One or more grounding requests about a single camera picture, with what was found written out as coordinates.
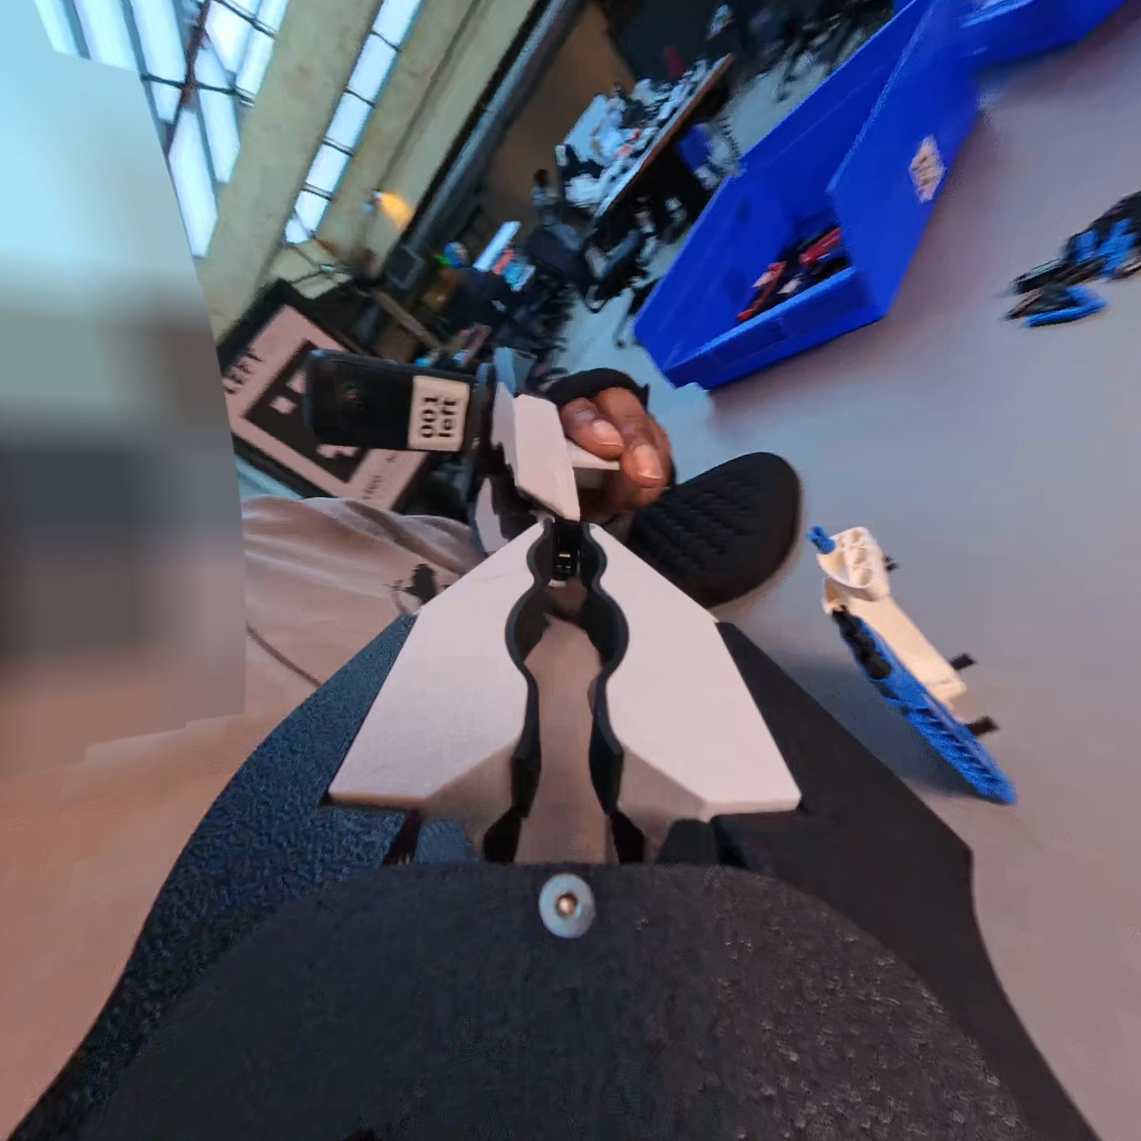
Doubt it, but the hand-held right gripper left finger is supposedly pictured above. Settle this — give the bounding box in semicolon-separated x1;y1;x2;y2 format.
327;521;547;864

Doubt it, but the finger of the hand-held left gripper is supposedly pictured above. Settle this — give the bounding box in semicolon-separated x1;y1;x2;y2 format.
490;384;582;527
470;481;548;558

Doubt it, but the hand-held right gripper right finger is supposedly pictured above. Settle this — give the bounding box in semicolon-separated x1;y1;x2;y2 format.
580;521;804;864

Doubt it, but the white half-round lego piece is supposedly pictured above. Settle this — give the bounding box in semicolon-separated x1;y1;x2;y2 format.
817;525;893;614

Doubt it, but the blue white lego assembly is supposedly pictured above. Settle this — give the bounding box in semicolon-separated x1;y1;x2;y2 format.
821;570;1017;805

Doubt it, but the red black lego parts heap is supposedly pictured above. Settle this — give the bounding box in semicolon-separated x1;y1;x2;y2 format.
736;227;850;323

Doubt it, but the person's left hand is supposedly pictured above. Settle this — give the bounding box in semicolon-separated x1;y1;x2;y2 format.
557;384;675;527

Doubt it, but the black framed marker board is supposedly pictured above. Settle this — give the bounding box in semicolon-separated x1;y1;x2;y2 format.
218;278;446;510

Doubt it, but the person's beige hoodie torso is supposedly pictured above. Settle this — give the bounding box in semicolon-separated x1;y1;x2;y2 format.
0;494;490;1124

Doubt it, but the blue plastic bin white sticker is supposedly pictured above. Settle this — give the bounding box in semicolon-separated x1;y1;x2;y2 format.
633;27;986;391

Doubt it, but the pile of blue black pins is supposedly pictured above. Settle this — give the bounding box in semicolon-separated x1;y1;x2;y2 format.
1007;191;1141;328

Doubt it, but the long blue plastic bin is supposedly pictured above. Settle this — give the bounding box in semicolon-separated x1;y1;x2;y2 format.
891;0;1141;81

